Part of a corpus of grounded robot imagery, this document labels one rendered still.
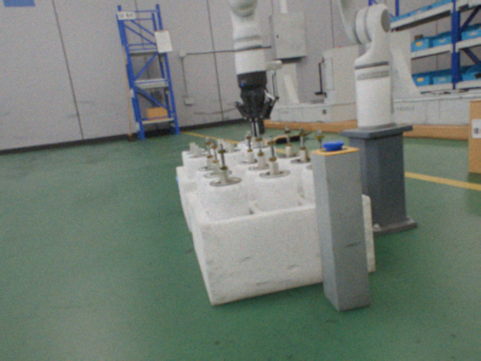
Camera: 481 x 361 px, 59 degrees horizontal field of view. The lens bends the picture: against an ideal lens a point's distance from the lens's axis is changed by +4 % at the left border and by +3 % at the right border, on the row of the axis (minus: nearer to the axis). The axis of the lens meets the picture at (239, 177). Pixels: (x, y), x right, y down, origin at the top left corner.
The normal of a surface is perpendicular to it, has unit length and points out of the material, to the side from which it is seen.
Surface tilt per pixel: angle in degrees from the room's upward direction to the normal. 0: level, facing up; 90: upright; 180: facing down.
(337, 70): 90
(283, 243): 90
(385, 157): 90
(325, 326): 0
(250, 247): 90
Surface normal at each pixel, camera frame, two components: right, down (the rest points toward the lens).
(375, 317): -0.12, -0.98
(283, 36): 0.32, 0.14
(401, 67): 0.24, -0.27
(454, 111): -0.94, 0.18
